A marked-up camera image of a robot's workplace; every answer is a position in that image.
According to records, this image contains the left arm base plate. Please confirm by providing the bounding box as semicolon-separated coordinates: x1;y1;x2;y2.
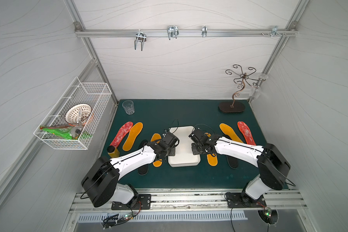
111;194;151;210

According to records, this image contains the right orange insole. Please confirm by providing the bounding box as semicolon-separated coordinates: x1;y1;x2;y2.
219;123;243;143

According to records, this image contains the clear drinking glass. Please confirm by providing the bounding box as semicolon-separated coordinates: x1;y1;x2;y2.
122;100;135;115

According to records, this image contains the right metal bracket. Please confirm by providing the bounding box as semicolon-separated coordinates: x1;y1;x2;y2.
261;26;287;38

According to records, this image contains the fuzzy yellow insole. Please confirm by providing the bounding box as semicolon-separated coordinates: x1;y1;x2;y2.
204;132;218;167
151;133;162;167

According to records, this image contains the red insole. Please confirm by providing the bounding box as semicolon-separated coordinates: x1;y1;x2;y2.
237;121;256;146
110;121;133;148

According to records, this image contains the white storage box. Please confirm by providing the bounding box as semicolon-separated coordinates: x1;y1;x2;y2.
168;126;201;168

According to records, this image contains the small metal hook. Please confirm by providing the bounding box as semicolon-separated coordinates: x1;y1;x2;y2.
202;26;207;38

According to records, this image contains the white plastic strainer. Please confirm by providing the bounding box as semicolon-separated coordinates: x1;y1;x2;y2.
65;103;92;125

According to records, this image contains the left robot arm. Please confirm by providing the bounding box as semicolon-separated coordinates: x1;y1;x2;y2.
81;132;179;208

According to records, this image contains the left red insole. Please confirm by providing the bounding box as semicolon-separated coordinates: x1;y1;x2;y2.
110;121;133;148

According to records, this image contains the yellow juice bottle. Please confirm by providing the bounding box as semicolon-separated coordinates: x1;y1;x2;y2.
107;145;120;158

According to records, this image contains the left orange insole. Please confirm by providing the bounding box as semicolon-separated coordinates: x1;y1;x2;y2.
122;122;143;152

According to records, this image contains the dark metal jewelry stand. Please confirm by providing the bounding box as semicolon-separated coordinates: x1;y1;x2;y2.
218;64;258;114

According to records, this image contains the horizontal aluminium rail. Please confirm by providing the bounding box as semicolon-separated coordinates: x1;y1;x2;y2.
75;27;298;39

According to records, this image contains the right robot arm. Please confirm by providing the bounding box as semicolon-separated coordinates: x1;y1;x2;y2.
189;129;291;201

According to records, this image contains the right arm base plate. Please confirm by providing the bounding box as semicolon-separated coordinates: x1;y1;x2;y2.
224;192;266;208

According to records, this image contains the orange insole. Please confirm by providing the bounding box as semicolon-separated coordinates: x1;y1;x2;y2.
122;122;143;152
219;123;243;143

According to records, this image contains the left metal hook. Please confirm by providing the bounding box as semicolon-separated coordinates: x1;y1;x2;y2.
134;31;147;51

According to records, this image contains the green plastic toy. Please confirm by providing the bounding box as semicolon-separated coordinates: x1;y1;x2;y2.
39;126;93;140

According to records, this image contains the white wire basket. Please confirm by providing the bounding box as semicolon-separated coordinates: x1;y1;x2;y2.
33;77;112;150

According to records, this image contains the black insole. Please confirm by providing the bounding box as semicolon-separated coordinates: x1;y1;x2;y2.
227;156;239;169
138;140;148;176

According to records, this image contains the middle metal hook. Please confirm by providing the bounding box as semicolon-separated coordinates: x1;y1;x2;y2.
167;26;179;40

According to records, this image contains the green table mat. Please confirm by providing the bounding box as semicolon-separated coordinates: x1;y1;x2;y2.
102;99;266;189

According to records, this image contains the right red insole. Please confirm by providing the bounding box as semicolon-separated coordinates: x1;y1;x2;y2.
237;121;256;146

